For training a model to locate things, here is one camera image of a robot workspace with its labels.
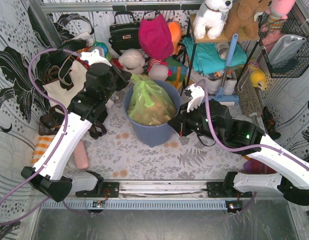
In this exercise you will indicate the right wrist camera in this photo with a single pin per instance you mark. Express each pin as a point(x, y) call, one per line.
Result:
point(196, 95)

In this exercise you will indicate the rainbow striped cloth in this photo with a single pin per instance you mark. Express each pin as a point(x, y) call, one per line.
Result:
point(178, 72)

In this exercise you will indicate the white plush dog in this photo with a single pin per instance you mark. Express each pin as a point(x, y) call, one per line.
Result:
point(211, 18)

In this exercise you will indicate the yellow plush toy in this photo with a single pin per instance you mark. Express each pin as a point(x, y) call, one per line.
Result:
point(258, 78)

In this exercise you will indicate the silver foil pouch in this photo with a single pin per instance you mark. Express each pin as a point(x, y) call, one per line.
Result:
point(285, 48)

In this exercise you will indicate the wooden metal shelf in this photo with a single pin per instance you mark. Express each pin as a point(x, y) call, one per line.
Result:
point(242, 37)

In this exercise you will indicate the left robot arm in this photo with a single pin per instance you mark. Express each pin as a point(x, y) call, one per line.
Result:
point(87, 108)

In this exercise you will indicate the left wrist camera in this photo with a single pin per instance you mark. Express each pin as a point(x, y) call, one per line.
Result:
point(94, 57)

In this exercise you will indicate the green trash bag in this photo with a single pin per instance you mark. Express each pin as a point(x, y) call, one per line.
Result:
point(146, 91)

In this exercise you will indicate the teal folded cloth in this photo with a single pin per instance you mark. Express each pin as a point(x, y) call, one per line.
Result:
point(206, 59)

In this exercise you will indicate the brown teddy bear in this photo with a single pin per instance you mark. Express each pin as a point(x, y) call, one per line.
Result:
point(242, 15)

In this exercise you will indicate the purple orange sock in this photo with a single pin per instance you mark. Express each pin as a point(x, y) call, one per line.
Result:
point(253, 166)

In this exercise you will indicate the blue trash bin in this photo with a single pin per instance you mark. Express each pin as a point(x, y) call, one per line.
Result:
point(159, 134)

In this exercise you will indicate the white shoe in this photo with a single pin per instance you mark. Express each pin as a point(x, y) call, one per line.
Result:
point(214, 84)

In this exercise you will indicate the white plush sheep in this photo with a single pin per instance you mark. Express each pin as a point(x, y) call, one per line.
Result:
point(132, 61)

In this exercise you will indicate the pink plush toy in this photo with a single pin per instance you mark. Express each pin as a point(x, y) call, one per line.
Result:
point(277, 13)

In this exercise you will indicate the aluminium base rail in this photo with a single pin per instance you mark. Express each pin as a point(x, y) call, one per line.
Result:
point(159, 188)

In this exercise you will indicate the pink case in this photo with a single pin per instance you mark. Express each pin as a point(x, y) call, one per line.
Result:
point(80, 156)

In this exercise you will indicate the cream canvas tote bag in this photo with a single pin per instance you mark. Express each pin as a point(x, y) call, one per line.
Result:
point(67, 88)

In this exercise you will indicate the black round hat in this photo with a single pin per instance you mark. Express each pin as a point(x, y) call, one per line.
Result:
point(57, 58)

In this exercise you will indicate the orange plush toy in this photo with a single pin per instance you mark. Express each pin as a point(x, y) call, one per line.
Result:
point(176, 32)

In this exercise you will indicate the magenta cloth bag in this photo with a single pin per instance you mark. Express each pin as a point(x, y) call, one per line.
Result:
point(155, 38)

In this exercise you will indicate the pink plush doll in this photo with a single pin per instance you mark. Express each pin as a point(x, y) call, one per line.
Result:
point(158, 69)

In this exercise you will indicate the red cloth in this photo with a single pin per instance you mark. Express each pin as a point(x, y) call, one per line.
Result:
point(115, 61)

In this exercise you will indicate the black leather handbag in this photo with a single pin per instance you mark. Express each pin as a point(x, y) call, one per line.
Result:
point(124, 36)

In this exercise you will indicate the colourful printed bag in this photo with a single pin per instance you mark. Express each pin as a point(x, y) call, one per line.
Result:
point(103, 50)

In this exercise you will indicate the crumpled brown paper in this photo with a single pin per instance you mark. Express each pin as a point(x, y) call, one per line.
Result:
point(158, 114)

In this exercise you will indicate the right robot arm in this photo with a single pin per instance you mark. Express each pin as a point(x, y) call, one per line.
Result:
point(213, 120)

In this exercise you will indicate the black wire basket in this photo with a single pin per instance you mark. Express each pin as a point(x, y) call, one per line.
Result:
point(299, 63)

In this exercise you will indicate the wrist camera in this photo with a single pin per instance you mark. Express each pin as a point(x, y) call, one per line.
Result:
point(94, 57)
point(196, 95)

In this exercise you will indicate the orange checkered cloth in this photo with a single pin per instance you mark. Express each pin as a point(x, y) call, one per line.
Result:
point(43, 142)

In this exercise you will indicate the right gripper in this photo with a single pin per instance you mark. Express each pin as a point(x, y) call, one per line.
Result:
point(179, 122)

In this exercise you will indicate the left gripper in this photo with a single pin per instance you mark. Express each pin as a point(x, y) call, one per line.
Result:
point(123, 75)

